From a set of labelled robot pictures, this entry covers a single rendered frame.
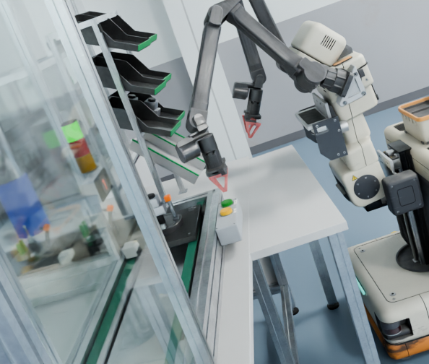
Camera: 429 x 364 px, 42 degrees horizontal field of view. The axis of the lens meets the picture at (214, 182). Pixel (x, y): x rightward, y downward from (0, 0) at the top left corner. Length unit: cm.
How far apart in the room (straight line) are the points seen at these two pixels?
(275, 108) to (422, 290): 330
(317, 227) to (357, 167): 54
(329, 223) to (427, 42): 407
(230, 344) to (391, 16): 450
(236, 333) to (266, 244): 43
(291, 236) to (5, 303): 132
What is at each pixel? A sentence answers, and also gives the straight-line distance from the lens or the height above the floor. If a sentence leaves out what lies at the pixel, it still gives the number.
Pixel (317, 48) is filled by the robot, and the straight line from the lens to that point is 213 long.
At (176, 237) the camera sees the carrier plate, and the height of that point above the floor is 97.
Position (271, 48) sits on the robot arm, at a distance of 199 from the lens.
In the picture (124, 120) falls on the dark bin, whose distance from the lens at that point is 210.
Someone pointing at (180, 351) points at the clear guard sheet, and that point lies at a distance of 104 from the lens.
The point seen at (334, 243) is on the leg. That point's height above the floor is 79.
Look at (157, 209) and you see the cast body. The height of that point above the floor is 105.
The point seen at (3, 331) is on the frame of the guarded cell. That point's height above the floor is 143.
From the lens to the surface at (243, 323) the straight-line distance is 146.
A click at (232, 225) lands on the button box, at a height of 96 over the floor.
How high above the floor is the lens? 165
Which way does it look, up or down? 19 degrees down
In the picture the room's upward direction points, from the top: 20 degrees counter-clockwise
